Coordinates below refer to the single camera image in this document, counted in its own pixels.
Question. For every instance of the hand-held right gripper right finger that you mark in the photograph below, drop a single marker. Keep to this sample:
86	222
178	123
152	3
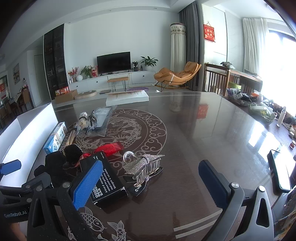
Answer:
212	183

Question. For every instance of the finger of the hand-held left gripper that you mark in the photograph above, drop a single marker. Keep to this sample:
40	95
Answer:
27	186
10	167

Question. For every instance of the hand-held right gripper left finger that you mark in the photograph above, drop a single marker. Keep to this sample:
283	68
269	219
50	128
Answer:
86	183

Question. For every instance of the black box with white print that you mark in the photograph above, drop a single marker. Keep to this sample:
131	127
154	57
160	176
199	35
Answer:
111	183

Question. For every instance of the black fabric hair bow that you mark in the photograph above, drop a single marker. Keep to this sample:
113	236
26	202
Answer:
57	162

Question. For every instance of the white storage box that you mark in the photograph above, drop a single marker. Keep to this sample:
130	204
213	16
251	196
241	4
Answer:
30	129

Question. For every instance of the red packet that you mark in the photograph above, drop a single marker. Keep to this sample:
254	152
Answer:
111	148

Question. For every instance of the blue white medicine box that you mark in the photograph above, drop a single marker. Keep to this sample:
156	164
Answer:
54	139

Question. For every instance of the silver rhinestone hair claw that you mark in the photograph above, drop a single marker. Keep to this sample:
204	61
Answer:
143	170

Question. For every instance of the cotton swabs bag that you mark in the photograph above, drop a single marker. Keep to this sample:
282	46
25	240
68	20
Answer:
83	121

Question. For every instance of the phone case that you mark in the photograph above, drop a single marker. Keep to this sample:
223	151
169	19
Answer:
104	118

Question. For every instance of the red ribbon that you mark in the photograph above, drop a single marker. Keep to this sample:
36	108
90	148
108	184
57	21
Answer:
85	158

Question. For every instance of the dark hair clip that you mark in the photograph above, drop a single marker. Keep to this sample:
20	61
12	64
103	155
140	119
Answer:
91	122

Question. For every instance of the black tablet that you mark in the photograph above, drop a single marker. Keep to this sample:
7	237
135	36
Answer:
281	171

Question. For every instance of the yellow floral cloth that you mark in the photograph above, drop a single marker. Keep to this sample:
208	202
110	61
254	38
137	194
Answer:
286	226

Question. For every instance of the round wooden board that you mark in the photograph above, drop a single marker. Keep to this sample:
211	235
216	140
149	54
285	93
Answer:
85	95

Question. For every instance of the brown cardboard box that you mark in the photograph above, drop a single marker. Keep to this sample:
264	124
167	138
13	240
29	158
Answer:
68	97

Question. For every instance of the white mug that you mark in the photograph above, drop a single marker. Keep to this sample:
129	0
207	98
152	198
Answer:
272	116

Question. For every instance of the red yellow packets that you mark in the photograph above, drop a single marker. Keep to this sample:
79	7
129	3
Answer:
62	91

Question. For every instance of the dark flat device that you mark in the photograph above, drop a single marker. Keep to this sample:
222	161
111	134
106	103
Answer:
105	91

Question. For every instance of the white flat box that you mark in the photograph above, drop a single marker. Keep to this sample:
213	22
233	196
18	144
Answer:
127	99

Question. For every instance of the white bottle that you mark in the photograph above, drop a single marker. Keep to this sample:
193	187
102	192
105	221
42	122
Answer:
281	118

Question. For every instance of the beige cardboard sheet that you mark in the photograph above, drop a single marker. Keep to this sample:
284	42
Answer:
127	93

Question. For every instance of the white tv cabinet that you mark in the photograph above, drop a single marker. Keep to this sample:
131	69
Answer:
92	84

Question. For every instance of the wooden slatted chair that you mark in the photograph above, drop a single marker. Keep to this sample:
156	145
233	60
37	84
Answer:
216	80

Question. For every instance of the white round vase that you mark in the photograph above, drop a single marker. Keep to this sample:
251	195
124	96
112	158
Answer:
79	77

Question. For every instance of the purple mat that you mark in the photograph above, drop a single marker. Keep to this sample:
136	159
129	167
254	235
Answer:
137	89

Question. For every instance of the wooden bench with metal legs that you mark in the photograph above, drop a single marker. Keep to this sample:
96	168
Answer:
118	79

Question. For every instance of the red gift box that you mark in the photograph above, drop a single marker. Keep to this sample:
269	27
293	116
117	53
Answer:
94	73

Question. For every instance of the red flowers in vase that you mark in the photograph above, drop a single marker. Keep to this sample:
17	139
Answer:
72	73

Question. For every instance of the wooden desk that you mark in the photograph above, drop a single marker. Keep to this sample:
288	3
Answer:
247	77

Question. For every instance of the green bushy plant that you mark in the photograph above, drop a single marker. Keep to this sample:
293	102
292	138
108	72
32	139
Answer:
86	71

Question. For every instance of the black display cabinet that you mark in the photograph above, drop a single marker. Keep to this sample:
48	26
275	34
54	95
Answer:
54	62

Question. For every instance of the orange lounge chair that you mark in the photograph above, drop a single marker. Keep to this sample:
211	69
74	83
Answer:
180	74

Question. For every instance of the grey cloth bundle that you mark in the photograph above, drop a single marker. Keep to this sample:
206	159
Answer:
227	65

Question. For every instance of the black television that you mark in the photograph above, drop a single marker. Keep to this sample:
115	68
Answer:
113	62

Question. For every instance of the small potted plant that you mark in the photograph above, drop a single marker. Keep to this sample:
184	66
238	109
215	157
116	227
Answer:
135	66

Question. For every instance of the leafy plant in white pot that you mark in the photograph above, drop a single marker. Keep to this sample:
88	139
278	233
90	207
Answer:
148	62

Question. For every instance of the covered standing air conditioner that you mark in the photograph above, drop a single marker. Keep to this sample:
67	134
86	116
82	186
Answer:
178	46

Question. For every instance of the grey curtain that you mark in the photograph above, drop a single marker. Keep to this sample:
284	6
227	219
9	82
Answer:
192	41

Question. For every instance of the white sheer curtain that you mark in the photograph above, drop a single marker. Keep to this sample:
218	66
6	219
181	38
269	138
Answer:
255	46

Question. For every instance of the framed wall painting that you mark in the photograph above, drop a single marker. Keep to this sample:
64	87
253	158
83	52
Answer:
16	73

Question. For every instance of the red wall hanging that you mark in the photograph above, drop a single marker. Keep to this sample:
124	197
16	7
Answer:
209	33

